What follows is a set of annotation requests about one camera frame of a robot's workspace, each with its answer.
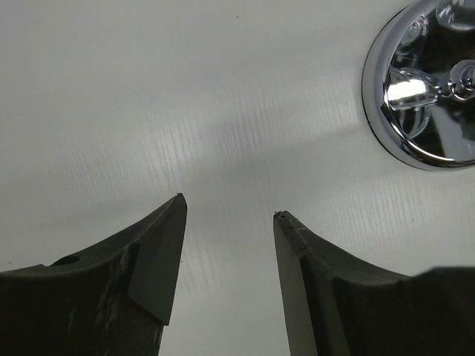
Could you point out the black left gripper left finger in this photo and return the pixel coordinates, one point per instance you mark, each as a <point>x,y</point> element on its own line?
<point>112,298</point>

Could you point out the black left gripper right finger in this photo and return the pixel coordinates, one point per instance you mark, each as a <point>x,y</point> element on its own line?
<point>337,304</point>

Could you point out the chrome wine glass rack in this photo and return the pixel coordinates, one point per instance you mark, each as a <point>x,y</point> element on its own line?
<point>417,85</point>

